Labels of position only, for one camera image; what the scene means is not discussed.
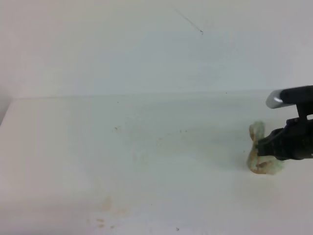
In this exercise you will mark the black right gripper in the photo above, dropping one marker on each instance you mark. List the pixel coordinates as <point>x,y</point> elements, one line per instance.
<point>292,142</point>

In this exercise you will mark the green rag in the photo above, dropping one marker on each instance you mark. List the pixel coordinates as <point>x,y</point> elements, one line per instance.
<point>261,164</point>

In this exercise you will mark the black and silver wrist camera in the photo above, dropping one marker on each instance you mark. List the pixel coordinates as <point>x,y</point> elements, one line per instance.
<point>301,97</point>

